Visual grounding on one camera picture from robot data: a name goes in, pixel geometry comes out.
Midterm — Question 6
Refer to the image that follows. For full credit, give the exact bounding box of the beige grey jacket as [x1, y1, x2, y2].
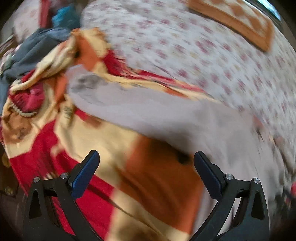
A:
[66, 65, 285, 231]

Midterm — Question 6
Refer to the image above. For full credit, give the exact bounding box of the orange red yellow blanket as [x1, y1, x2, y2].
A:
[1, 28, 207, 240]

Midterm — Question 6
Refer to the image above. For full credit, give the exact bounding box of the dark blue grey garment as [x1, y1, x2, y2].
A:
[1, 28, 70, 109]

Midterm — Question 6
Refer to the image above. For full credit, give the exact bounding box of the white floral quilt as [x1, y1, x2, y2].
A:
[81, 1, 295, 173]

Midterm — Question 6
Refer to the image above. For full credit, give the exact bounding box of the orange checkered pillow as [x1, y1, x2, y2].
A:
[188, 0, 274, 52]

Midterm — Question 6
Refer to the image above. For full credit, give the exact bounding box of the teal cloth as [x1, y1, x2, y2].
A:
[52, 4, 81, 30]

